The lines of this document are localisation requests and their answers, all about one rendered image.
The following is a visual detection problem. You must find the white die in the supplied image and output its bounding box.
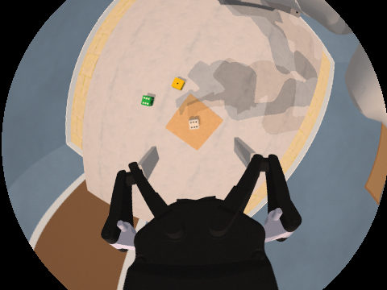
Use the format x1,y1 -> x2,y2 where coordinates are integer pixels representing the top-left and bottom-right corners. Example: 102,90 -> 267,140
189,118 -> 199,130

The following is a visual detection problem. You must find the tan square mat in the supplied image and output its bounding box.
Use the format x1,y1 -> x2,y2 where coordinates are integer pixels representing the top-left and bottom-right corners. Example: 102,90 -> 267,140
165,93 -> 223,150

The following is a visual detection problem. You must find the yellow die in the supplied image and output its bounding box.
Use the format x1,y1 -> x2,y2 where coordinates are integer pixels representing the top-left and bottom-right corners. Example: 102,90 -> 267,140
172,77 -> 185,90

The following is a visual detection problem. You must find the green die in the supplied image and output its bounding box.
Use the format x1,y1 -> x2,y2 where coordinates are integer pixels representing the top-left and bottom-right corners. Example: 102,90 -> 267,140
141,95 -> 154,106

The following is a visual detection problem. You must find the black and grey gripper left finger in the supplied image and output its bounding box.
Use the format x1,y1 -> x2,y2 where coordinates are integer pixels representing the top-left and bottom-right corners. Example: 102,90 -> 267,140
101,146 -> 185,252

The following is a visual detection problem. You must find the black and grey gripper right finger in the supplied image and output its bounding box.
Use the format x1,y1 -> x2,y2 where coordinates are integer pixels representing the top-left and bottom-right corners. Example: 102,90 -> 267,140
207,137 -> 302,242

